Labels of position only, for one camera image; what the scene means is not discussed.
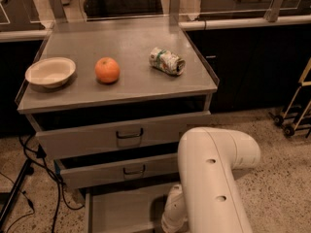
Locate black floor cables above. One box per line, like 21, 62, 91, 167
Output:
0, 133, 86, 233

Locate black tripod leg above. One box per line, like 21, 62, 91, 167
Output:
0, 160, 32, 229

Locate crushed green white can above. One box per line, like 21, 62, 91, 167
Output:
149, 47, 186, 76

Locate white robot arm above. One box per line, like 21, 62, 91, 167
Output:
161, 127, 260, 233

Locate yellow wheeled cart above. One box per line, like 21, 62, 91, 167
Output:
269, 58, 311, 137

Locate white horizontal rail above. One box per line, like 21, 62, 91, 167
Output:
0, 15, 311, 43

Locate grey drawer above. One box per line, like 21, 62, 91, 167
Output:
36, 111, 211, 159
60, 153, 178, 189
84, 183, 174, 233

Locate orange fruit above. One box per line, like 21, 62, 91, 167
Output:
94, 57, 121, 83

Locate grey metal drawer cabinet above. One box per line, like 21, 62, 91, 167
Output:
15, 16, 220, 233

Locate white paper bowl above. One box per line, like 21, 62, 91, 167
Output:
25, 57, 76, 88

